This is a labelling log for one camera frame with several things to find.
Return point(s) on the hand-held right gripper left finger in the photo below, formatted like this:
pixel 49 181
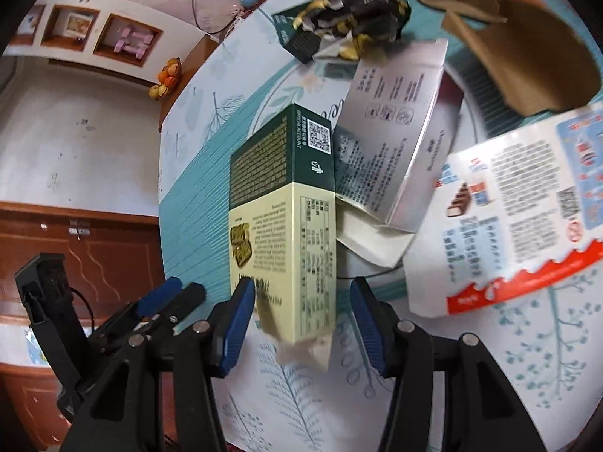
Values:
pixel 235 329

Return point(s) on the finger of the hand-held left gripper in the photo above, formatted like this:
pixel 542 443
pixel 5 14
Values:
pixel 186 299
pixel 160 292

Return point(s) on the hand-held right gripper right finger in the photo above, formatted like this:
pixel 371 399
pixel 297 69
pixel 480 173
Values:
pixel 370 329

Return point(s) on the green and cream box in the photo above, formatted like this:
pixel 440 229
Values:
pixel 282 245

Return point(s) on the red and white carton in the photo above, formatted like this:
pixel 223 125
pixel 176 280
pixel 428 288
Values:
pixel 509 207

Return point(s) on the silver printed box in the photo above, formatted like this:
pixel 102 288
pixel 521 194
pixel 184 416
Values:
pixel 386 117

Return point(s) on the brown cardboard box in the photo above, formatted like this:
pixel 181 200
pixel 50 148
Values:
pixel 532 56

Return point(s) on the carved wooden door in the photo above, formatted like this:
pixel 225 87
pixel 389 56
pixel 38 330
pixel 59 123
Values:
pixel 94 263

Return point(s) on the metal door lock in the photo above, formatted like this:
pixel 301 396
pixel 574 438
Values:
pixel 79 231

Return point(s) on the table with patterned cloth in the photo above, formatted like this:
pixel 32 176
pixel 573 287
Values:
pixel 541 362

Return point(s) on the bowl of fruit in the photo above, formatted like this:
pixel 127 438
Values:
pixel 167 77

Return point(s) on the wooden television cabinet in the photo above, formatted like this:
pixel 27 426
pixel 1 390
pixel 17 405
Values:
pixel 195 61

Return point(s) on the pink dumbbell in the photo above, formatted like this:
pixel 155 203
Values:
pixel 132 49
pixel 136 34

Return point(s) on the framed picture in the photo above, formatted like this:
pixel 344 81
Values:
pixel 77 24

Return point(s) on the small dark green box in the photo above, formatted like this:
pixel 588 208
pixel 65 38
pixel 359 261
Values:
pixel 292 33

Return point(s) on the black and yellow wrapper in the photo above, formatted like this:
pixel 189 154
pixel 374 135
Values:
pixel 362 14

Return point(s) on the wall poster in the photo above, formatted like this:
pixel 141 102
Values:
pixel 30 348

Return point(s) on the white wall shelf unit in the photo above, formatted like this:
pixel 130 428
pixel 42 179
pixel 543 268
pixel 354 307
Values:
pixel 94 63

